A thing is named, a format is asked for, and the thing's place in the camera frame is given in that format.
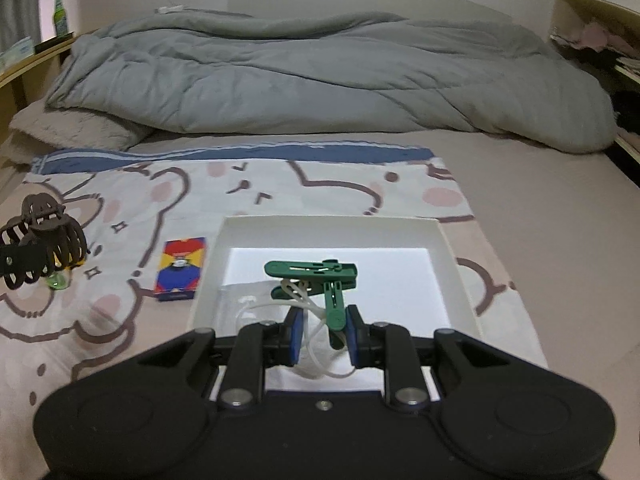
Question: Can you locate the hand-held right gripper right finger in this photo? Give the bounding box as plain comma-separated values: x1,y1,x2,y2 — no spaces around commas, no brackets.
345,305,551,408

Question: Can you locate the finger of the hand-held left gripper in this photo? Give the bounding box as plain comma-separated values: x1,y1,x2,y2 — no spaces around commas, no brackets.
0,242,55,277

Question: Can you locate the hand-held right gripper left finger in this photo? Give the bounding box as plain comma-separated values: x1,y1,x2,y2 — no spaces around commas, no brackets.
135,307,305,408

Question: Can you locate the clear bag of beige cords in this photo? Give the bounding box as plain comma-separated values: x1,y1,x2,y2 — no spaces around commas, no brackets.
217,280,358,381

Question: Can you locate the brown hair claw clip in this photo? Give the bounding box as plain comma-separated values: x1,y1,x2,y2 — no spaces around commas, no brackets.
0,194,90,290

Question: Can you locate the green plastic clip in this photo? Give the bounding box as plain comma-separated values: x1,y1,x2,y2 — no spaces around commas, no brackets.
263,258,359,351

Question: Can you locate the white cardboard box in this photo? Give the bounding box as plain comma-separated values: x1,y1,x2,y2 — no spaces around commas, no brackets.
186,215,485,403

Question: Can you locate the yellow toy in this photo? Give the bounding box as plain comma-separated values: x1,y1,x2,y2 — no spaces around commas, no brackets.
46,250,87,292

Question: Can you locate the colourful card box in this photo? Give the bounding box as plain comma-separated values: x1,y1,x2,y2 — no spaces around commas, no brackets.
154,236,207,303

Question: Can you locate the beige pillow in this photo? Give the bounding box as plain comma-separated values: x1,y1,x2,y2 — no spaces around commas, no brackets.
0,100,156,166

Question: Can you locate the printed cartoon blanket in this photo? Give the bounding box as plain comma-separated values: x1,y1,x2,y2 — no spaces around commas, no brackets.
0,142,551,441

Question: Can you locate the wooden bedside shelf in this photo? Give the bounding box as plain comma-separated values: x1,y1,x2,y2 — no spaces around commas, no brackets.
0,35,76,133

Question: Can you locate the tissue box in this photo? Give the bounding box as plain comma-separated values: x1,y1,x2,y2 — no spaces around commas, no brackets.
0,37,36,72

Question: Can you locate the black tray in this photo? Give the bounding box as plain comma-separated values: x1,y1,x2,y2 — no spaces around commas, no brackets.
32,32,76,54

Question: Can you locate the grey curtain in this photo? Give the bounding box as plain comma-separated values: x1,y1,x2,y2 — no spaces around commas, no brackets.
0,0,41,52

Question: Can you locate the green glass bottle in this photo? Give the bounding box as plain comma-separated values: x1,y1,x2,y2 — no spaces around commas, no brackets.
51,0,71,39

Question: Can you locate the grey duvet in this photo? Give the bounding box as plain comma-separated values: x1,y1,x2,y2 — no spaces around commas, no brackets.
45,9,617,155

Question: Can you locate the pink cloth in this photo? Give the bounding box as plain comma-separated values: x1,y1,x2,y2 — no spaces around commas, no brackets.
572,20,623,54

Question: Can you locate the wooden cabinet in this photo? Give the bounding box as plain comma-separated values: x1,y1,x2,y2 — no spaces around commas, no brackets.
550,0,640,171

